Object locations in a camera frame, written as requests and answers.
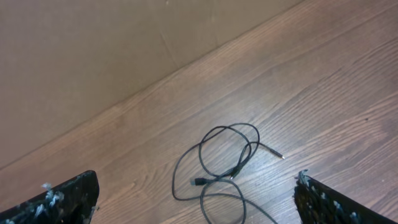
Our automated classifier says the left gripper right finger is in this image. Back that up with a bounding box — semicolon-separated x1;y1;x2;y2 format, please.
294;170;397;224

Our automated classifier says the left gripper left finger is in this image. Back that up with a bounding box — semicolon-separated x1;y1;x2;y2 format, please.
1;170;100;224

